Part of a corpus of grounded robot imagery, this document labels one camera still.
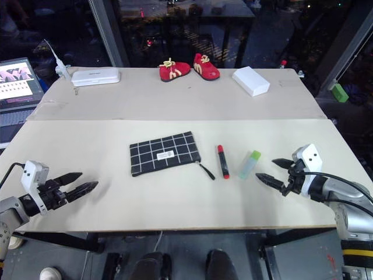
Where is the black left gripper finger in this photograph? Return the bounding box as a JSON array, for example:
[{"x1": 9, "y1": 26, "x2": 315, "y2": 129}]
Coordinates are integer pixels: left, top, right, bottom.
[
  {"x1": 64, "y1": 181, "x2": 99, "y2": 204},
  {"x1": 54, "y1": 171, "x2": 83, "y2": 186}
]

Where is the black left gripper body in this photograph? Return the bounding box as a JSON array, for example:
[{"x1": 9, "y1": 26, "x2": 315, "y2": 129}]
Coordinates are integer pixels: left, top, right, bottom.
[{"x1": 37, "y1": 178, "x2": 68, "y2": 212}]

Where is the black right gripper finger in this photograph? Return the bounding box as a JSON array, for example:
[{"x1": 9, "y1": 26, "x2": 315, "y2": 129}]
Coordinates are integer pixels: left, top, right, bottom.
[
  {"x1": 272, "y1": 158, "x2": 295, "y2": 169},
  {"x1": 255, "y1": 173, "x2": 286, "y2": 192}
]

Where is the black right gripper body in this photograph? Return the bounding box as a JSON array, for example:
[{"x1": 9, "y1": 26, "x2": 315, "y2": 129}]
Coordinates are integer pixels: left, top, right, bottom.
[{"x1": 281, "y1": 160, "x2": 307, "y2": 197}]

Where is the black grid pencil case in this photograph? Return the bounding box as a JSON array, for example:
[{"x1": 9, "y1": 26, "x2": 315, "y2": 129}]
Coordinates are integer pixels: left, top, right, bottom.
[{"x1": 129, "y1": 131, "x2": 216, "y2": 181}]

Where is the white device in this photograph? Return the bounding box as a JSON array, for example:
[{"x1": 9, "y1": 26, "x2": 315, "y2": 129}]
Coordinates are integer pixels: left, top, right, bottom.
[{"x1": 71, "y1": 67, "x2": 121, "y2": 88}]

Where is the green capped glue stick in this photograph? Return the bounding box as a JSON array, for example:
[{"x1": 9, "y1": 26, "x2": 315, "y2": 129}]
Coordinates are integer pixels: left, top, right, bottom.
[{"x1": 238, "y1": 150, "x2": 262, "y2": 180}]

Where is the red and black marker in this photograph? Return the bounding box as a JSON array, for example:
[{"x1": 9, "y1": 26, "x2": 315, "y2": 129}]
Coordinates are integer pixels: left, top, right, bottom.
[{"x1": 217, "y1": 144, "x2": 230, "y2": 179}]

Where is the white shoe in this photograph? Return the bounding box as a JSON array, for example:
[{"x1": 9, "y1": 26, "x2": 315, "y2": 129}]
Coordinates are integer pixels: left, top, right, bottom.
[{"x1": 39, "y1": 267, "x2": 64, "y2": 280}]

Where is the white rectangular box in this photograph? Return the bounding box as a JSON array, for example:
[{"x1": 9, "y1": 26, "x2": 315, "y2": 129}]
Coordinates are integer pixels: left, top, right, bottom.
[{"x1": 232, "y1": 66, "x2": 271, "y2": 98}]

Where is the green box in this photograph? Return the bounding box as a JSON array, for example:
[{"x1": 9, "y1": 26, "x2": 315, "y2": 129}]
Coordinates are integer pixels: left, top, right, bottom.
[{"x1": 331, "y1": 83, "x2": 350, "y2": 103}]

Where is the dark rounded robot foot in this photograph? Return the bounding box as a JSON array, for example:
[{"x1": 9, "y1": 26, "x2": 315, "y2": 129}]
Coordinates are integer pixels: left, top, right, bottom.
[
  {"x1": 205, "y1": 248, "x2": 240, "y2": 280},
  {"x1": 132, "y1": 251, "x2": 173, "y2": 280}
]

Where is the laptop with lit screen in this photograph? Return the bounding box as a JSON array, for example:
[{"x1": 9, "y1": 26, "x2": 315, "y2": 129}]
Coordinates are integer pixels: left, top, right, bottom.
[{"x1": 0, "y1": 57, "x2": 45, "y2": 151}]

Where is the white clamp stand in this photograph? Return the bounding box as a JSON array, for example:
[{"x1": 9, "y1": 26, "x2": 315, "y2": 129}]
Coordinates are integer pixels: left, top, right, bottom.
[{"x1": 44, "y1": 39, "x2": 80, "y2": 96}]

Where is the red baby shoe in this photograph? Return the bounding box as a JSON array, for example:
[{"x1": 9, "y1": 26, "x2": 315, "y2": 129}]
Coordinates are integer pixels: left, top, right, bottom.
[
  {"x1": 159, "y1": 57, "x2": 192, "y2": 83},
  {"x1": 193, "y1": 52, "x2": 221, "y2": 81}
]

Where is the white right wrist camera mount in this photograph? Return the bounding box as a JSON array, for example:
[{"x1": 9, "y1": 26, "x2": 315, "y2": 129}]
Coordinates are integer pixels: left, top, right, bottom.
[{"x1": 291, "y1": 143, "x2": 323, "y2": 199}]

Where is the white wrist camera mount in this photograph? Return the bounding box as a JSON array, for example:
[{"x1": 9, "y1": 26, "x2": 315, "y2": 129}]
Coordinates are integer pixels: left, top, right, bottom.
[
  {"x1": 291, "y1": 143, "x2": 323, "y2": 199},
  {"x1": 20, "y1": 160, "x2": 50, "y2": 216}
]

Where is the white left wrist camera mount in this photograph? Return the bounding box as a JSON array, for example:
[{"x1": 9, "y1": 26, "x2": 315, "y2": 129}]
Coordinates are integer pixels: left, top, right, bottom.
[{"x1": 20, "y1": 160, "x2": 50, "y2": 216}]

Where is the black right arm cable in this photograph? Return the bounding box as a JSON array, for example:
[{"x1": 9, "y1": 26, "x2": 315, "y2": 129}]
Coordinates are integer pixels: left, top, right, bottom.
[{"x1": 302, "y1": 171, "x2": 373, "y2": 218}]

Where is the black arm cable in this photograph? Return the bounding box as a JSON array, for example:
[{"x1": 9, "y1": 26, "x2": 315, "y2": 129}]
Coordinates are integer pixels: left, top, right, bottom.
[
  {"x1": 302, "y1": 171, "x2": 373, "y2": 218},
  {"x1": 0, "y1": 163, "x2": 26, "y2": 190}
]

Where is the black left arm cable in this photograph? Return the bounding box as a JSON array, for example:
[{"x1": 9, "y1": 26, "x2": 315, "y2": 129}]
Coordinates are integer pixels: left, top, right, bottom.
[{"x1": 0, "y1": 163, "x2": 26, "y2": 190}]

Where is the white hanging cable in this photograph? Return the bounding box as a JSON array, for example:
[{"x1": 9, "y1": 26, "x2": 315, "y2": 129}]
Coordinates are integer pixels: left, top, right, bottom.
[{"x1": 153, "y1": 230, "x2": 163, "y2": 253}]

